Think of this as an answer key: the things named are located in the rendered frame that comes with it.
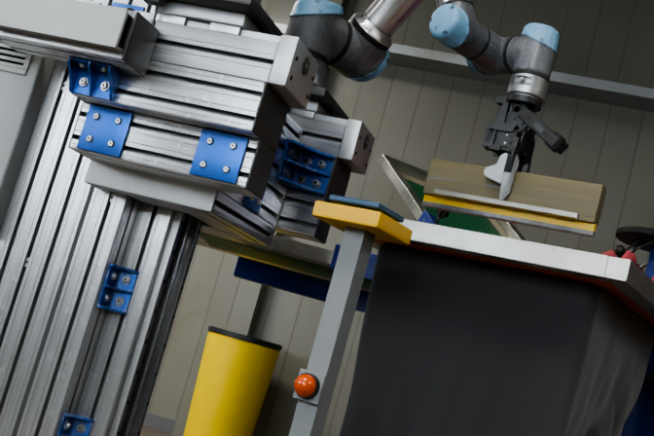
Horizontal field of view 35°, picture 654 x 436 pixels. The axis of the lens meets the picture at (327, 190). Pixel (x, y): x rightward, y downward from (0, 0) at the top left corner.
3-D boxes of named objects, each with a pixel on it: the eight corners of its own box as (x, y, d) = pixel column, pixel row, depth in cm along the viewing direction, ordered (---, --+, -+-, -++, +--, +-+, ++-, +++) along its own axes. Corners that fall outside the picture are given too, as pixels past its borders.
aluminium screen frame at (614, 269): (626, 281, 169) (631, 259, 169) (328, 224, 199) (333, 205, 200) (706, 349, 234) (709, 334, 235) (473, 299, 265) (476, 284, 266)
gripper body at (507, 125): (492, 160, 207) (507, 104, 209) (532, 165, 203) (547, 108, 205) (479, 148, 201) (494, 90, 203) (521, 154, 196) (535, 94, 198)
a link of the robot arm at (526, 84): (553, 88, 205) (541, 73, 198) (548, 110, 205) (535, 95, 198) (518, 85, 209) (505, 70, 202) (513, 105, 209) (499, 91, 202)
